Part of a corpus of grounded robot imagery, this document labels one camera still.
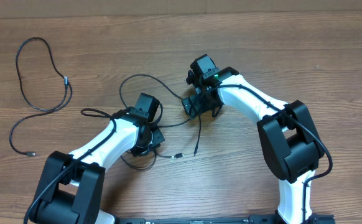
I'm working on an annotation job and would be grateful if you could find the black usb cable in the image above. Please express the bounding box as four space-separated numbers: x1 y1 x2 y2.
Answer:
9 37 73 157
119 149 185 171
118 73 203 157

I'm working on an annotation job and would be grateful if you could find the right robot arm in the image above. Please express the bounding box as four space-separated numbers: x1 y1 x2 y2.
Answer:
182 55 327 223

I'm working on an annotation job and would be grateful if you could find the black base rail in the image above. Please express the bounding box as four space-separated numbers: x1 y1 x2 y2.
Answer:
106 213 336 224

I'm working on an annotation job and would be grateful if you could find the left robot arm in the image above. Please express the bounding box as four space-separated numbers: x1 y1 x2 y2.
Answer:
24 93 164 224

